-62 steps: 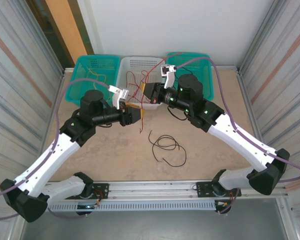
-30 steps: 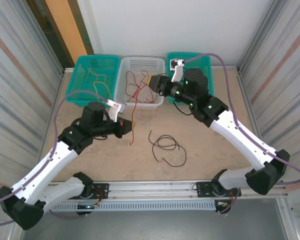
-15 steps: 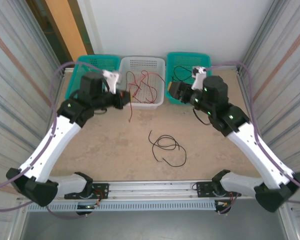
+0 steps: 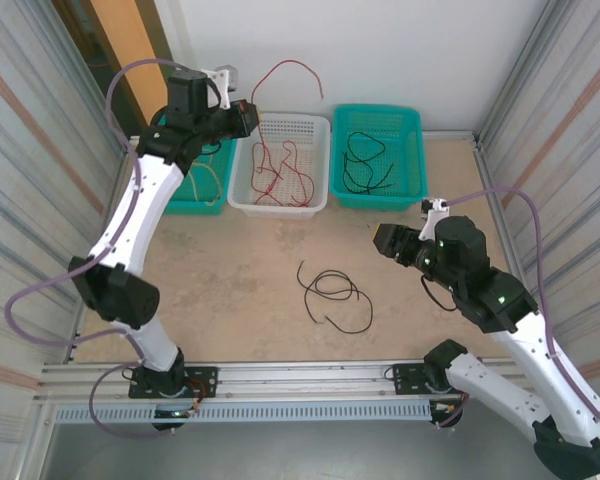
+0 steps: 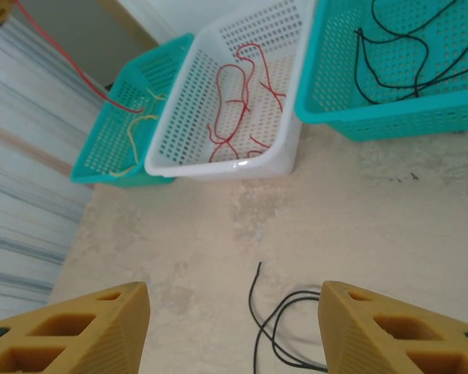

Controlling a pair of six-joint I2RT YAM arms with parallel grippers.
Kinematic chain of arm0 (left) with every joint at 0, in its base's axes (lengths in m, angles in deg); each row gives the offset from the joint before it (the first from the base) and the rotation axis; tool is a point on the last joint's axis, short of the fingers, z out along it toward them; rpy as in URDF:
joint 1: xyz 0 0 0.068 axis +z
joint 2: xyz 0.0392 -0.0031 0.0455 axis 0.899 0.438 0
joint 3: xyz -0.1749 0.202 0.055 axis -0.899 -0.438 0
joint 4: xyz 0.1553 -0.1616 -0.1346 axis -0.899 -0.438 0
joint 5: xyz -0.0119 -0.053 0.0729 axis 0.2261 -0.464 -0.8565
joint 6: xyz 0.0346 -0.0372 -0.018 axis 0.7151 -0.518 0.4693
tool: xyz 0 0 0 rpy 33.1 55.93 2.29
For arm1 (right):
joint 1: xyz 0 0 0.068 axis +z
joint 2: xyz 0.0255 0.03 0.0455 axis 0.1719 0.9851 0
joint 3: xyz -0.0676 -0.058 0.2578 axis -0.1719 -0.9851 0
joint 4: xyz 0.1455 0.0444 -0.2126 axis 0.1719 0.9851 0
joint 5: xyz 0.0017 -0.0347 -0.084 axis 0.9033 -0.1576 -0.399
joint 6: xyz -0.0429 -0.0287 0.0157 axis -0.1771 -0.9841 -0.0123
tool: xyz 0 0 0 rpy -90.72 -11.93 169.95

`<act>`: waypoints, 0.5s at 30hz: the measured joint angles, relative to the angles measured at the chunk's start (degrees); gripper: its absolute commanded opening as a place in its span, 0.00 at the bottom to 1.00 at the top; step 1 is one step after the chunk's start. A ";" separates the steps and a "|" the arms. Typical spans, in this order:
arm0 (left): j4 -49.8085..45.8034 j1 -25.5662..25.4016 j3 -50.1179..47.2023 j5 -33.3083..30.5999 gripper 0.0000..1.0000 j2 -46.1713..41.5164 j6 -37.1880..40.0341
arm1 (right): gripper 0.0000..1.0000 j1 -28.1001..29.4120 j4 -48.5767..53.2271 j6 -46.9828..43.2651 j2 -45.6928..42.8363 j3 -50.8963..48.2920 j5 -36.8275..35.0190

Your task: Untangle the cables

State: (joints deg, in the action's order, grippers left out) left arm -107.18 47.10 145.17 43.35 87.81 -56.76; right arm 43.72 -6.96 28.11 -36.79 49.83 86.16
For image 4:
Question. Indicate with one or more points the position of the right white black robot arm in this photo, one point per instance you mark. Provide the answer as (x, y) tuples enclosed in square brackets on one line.
[(540, 360)]

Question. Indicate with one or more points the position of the aluminium double mounting rail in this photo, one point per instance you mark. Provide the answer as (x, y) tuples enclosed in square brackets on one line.
[(305, 377)]

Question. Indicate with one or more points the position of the teal plastic basket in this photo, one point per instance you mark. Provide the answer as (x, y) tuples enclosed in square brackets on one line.
[(405, 165), (195, 207)]

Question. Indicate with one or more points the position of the white plastic basket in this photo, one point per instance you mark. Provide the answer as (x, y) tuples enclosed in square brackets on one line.
[(320, 165)]

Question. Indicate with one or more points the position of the orange wooden door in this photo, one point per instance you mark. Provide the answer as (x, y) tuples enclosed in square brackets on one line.
[(125, 30)]

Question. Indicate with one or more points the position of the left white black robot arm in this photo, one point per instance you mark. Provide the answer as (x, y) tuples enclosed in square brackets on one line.
[(135, 210)]

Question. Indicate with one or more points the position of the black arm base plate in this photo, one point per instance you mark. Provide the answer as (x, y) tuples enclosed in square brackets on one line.
[(205, 375), (405, 375)]

